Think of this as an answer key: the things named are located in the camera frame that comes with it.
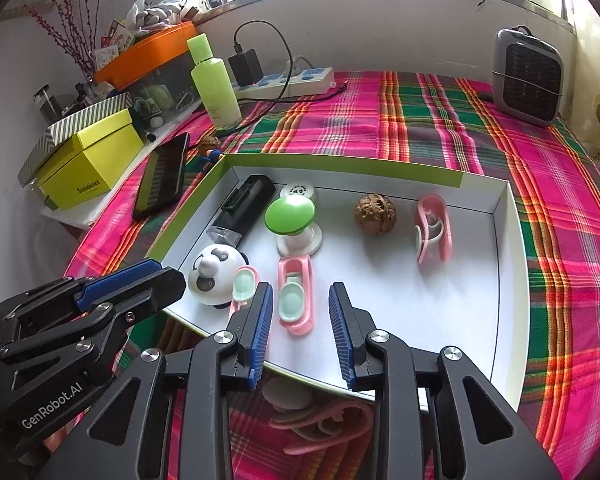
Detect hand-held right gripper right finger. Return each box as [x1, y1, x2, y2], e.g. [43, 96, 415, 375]
[328, 282, 564, 480]

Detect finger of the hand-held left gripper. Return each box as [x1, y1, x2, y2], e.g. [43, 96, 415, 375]
[0, 267, 187, 363]
[0, 258, 162, 322]

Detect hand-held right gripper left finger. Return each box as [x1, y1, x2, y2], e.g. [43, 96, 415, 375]
[39, 282, 275, 480]

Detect pink mint hook clip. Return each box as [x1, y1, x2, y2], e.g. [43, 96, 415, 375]
[277, 254, 314, 337]
[267, 400, 376, 456]
[412, 193, 454, 265]
[228, 266, 261, 314]

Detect panda shaped white toy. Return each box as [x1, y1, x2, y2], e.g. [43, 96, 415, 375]
[188, 244, 251, 311]

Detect white shallow box green rim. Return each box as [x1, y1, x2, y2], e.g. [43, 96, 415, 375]
[147, 152, 531, 414]

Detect green topped white knob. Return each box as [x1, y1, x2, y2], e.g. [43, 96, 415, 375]
[263, 196, 325, 257]

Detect black smartphone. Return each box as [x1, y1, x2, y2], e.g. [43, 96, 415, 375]
[131, 132, 191, 222]

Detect yellow cardboard box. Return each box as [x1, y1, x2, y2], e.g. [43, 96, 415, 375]
[39, 108, 146, 211]

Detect brown walnut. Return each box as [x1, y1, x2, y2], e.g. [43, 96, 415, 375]
[355, 194, 397, 234]

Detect black cylindrical device clear cap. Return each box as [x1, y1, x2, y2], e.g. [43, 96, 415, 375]
[206, 175, 277, 249]

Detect small blue figurine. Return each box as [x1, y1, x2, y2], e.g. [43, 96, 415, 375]
[198, 135, 226, 166]

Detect striped cardboard box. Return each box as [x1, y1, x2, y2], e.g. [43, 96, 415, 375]
[17, 92, 134, 189]

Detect glass jar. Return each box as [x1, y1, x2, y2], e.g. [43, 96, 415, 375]
[32, 85, 61, 124]

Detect clear glass tank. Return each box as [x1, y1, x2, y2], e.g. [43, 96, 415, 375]
[125, 60, 202, 127]

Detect light green plastic bottle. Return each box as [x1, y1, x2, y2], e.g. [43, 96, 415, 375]
[186, 33, 242, 130]

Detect orange plastic tray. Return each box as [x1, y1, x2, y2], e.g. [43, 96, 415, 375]
[94, 22, 197, 86]

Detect pink green plaid blanket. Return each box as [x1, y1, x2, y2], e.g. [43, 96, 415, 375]
[62, 70, 600, 480]

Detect small printed card boxes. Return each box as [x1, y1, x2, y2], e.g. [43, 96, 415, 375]
[96, 20, 134, 69]

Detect black power adapter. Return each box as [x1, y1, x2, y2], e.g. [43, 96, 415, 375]
[228, 42, 263, 87]

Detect white blue power strip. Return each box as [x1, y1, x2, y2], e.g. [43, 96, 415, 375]
[232, 66, 336, 101]

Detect dried red flower branches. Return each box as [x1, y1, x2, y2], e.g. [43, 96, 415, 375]
[25, 0, 107, 77]

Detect white plastic bags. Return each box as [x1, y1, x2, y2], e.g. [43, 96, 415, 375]
[130, 0, 189, 36]

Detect grey black space heater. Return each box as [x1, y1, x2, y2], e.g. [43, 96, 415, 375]
[491, 26, 567, 128]

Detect black cable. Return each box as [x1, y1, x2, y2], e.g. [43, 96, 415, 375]
[215, 21, 342, 136]

